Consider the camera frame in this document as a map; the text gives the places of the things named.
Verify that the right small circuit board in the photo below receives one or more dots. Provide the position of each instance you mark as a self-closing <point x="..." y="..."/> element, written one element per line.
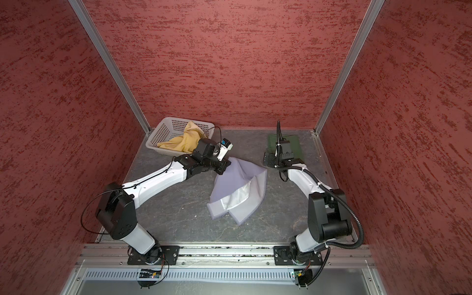
<point x="302" y="277"/>

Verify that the left aluminium corner post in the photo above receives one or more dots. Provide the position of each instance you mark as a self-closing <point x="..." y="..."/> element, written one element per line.
<point x="84" y="17"/>

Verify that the white plastic laundry basket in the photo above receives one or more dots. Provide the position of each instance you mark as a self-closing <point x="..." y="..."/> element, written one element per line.
<point x="170" y="128"/>

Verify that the green skirt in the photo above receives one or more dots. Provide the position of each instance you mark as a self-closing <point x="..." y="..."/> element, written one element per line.
<point x="294" y="143"/>

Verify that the aluminium corner post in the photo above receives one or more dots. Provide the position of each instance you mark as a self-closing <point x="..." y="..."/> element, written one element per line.
<point x="84" y="17"/>
<point x="367" y="23"/>

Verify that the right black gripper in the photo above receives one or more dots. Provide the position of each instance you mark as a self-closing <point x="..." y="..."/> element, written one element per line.
<point x="271" y="158"/>

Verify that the yellow skirt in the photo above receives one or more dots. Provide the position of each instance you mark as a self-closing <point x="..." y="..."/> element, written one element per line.
<point x="187" y="142"/>

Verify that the right aluminium corner post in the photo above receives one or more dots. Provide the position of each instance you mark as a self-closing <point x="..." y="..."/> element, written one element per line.
<point x="367" y="23"/>

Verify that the small circuit board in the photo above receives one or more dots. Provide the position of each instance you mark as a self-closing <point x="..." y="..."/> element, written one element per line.
<point x="302" y="277"/>
<point x="150" y="274"/>

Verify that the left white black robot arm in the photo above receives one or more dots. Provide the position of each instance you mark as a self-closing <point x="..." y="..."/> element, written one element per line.
<point x="116" y="210"/>

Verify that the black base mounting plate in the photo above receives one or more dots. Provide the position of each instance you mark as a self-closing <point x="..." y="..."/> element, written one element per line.
<point x="291" y="256"/>
<point x="157" y="255"/>

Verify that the left small circuit board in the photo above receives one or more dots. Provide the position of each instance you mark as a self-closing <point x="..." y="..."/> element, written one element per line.
<point x="150" y="274"/>

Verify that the aluminium front rail frame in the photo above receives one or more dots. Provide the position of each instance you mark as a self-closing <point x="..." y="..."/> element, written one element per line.
<point x="215" y="262"/>

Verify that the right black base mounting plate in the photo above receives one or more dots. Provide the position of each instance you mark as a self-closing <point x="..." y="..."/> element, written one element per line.
<point x="291" y="256"/>

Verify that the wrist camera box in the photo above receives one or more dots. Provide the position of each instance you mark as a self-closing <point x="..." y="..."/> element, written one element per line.
<point x="223" y="148"/>
<point x="278" y="150"/>

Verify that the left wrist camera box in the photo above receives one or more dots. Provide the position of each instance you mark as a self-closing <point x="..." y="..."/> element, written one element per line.
<point x="223" y="148"/>

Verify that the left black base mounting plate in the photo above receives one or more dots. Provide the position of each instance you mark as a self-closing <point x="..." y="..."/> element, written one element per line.
<point x="157" y="255"/>

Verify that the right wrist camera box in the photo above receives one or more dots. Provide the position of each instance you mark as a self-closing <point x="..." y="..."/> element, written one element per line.
<point x="278" y="150"/>

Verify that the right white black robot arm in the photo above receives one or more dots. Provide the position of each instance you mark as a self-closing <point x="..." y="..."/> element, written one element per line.
<point x="327" y="219"/>

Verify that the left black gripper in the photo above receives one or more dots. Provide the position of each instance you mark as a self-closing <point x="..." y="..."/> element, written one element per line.
<point x="224" y="163"/>

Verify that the lavender skirt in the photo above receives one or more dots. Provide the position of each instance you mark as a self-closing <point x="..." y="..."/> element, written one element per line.
<point x="239" y="191"/>

